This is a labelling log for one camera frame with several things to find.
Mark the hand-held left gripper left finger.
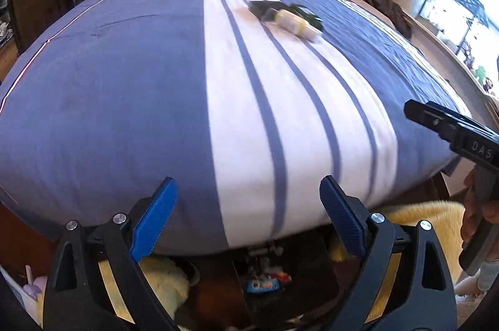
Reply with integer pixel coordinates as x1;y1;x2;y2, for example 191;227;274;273
43;177;180;331

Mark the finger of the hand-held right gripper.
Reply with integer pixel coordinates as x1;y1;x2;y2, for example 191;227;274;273
404;100;468;144

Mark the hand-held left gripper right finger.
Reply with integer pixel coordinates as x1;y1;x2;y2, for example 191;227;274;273
319;175;457;331

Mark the dark storage box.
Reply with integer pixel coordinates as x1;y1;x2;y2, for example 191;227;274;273
230;233;340;320

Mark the blue wet wipes packet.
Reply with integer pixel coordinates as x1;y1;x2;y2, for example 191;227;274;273
246;278;281;293

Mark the person's right hand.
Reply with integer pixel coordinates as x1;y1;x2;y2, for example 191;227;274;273
462;167;486;250

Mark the fluffy yellow rug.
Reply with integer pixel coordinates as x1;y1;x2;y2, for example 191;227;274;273
331;200;468;316
97;257;191;331

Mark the dark green bottle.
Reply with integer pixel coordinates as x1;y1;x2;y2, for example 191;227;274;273
290;3;325;32

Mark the pale yellow bottle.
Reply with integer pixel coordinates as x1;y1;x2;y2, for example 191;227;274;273
273;9;322;42

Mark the black box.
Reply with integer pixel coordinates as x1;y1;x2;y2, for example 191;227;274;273
249;1;281;22

